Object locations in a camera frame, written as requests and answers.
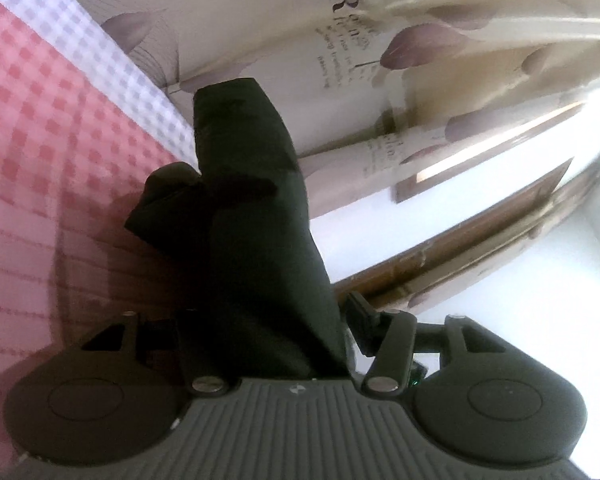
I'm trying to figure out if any black jacket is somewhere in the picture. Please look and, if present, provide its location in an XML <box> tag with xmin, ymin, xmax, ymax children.
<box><xmin>124</xmin><ymin>77</ymin><xmax>354</xmax><ymax>382</ymax></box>

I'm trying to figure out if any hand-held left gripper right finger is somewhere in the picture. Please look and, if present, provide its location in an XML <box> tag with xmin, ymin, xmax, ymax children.
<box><xmin>346</xmin><ymin>291</ymin><xmax>507</xmax><ymax>397</ymax></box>

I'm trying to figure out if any wooden window frame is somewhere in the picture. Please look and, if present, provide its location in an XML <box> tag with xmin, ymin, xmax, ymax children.
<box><xmin>330</xmin><ymin>102</ymin><xmax>600</xmax><ymax>312</ymax></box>

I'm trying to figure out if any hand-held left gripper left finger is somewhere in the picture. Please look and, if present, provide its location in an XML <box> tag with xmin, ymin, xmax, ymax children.
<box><xmin>79</xmin><ymin>309</ymin><xmax>229</xmax><ymax>399</ymax></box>

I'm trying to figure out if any beige leaf print curtain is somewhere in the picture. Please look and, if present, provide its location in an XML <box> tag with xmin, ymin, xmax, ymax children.
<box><xmin>45</xmin><ymin>0</ymin><xmax>600</xmax><ymax>311</ymax></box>

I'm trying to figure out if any pink white checkered bed sheet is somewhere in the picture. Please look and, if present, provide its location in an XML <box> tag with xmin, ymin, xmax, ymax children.
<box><xmin>0</xmin><ymin>0</ymin><xmax>202</xmax><ymax>461</ymax></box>

